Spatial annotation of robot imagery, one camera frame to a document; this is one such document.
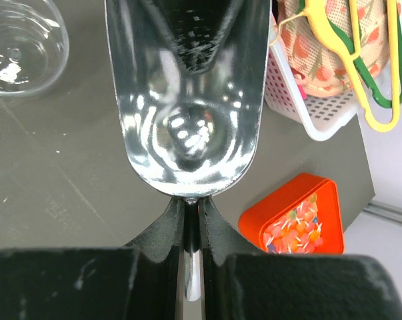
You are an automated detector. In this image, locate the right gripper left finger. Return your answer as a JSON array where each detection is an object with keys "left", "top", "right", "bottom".
[{"left": 0, "top": 199, "right": 184, "bottom": 319}]

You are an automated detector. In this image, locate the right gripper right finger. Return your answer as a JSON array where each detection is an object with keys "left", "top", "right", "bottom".
[{"left": 199, "top": 198, "right": 402, "bottom": 319}]

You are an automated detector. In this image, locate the orange candy tray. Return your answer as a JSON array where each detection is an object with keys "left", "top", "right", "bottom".
[{"left": 238, "top": 173, "right": 345, "bottom": 255}]

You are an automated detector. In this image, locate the silver metal scoop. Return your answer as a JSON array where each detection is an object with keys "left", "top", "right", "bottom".
[{"left": 104, "top": 0, "right": 272, "bottom": 303}]

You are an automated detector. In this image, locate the clear glass jar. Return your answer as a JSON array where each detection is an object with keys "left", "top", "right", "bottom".
[{"left": 0, "top": 1, "right": 69, "bottom": 97}]

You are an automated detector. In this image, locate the white plastic basket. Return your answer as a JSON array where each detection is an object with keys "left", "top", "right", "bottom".
[{"left": 263, "top": 13, "right": 401, "bottom": 142}]

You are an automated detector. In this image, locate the floral fabric item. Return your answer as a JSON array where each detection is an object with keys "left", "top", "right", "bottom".
[{"left": 280, "top": 1, "right": 389, "bottom": 98}]

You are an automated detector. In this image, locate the green clothes hanger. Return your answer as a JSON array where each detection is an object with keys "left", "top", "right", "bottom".
[{"left": 281, "top": 1, "right": 402, "bottom": 109}]

